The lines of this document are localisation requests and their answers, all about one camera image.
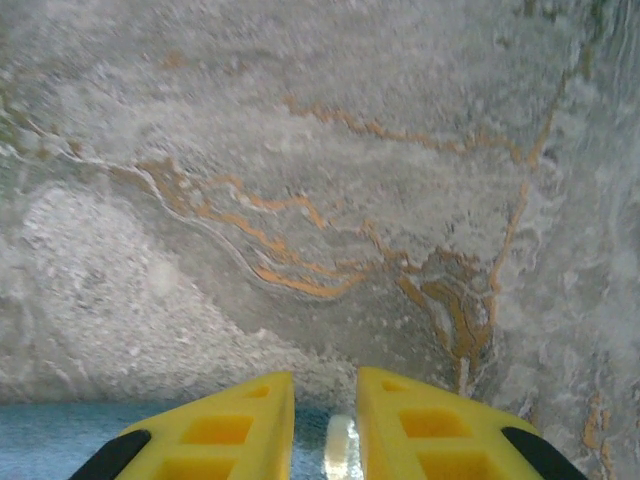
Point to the dark blue lettered towel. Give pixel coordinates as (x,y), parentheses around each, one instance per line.
(50,440)

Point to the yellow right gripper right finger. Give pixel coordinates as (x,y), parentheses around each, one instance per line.
(380,405)

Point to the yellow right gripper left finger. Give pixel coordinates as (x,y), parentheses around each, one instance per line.
(270,400)

